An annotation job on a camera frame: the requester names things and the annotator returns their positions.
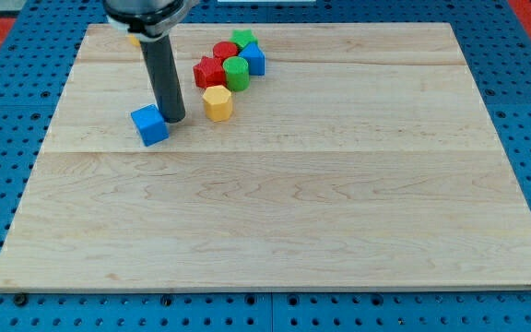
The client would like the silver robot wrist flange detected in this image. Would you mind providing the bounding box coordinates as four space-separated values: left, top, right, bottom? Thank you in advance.
102 0 199 42

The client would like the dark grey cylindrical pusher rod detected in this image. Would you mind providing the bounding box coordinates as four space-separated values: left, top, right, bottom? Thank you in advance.
141 35 185 124

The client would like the yellow hexagon block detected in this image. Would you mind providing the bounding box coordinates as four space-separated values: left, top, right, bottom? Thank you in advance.
202 85 233 122

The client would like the yellow block behind arm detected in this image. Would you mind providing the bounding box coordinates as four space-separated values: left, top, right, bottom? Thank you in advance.
127 34 140 47

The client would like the red pentagon block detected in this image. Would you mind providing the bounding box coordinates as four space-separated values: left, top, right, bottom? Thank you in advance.
193 56 226 89

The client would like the red cylinder block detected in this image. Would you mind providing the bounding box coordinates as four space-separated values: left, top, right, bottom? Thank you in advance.
212 41 239 63

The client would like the blue wooden cube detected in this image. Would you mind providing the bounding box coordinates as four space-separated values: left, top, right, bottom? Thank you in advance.
130 104 170 147

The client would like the green cylinder block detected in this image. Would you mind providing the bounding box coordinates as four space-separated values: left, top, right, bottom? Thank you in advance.
222 56 250 91

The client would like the green star block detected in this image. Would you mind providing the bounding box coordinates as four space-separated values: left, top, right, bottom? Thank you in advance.
230 30 258 50

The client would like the blue house-shaped block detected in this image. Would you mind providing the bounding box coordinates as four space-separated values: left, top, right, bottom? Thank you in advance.
239 42 266 76

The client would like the light wooden board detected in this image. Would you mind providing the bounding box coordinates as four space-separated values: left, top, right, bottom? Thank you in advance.
0 23 531 293

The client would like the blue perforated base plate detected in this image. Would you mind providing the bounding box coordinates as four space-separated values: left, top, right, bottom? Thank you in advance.
0 1 531 331

